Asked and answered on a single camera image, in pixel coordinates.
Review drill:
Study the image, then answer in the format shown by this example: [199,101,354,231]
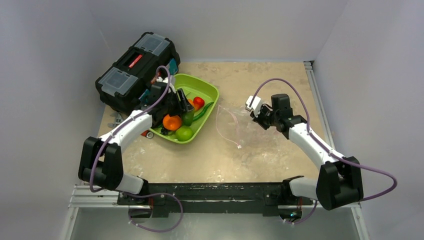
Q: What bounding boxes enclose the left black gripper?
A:
[161,88,193,117]

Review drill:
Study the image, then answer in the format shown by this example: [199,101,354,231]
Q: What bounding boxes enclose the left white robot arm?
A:
[77,81,194,205]

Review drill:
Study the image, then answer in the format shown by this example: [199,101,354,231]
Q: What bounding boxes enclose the dark fake grape bunch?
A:
[160,127,174,136]

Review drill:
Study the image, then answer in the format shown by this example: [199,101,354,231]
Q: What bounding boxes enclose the red handled adjustable wrench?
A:
[107,112,154,139]

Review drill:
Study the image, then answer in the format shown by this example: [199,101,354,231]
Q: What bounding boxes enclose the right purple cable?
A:
[248,78,398,226]

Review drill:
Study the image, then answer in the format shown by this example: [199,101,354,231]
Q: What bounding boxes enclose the green fake chili pepper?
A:
[193,102,214,122]

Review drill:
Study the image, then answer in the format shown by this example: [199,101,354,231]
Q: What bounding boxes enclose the clear zip top bag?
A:
[215,104,262,150]

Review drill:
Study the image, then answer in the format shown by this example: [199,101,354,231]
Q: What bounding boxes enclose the green fake apple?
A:
[175,125,194,142]

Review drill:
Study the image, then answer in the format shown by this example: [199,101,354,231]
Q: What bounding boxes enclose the orange fake orange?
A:
[162,114,183,131]

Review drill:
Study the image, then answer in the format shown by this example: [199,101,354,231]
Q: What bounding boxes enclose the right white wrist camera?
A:
[245,95,264,117]

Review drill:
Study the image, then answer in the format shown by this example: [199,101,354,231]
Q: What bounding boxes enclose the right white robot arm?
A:
[246,94,364,210]

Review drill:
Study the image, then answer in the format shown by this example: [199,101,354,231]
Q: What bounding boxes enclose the black plastic toolbox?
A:
[95,32,181,115]

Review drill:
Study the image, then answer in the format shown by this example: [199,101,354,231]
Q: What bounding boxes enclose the lime green plastic tray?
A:
[150,73,220,144]

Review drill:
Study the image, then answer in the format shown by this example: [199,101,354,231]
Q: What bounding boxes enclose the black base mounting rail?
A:
[117,182,313,220]

